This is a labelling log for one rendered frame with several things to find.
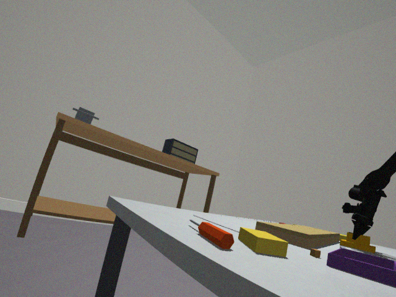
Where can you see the purple tray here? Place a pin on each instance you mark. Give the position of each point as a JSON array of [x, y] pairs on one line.
[[365, 265]]

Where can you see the beige panel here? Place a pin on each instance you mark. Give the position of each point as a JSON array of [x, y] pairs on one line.
[[304, 236]]

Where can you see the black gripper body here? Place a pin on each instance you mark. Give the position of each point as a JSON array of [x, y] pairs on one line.
[[365, 214]]

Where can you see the small brown block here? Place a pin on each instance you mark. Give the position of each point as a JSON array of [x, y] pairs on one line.
[[315, 253]]

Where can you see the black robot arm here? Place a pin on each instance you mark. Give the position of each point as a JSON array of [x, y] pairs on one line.
[[370, 189]]

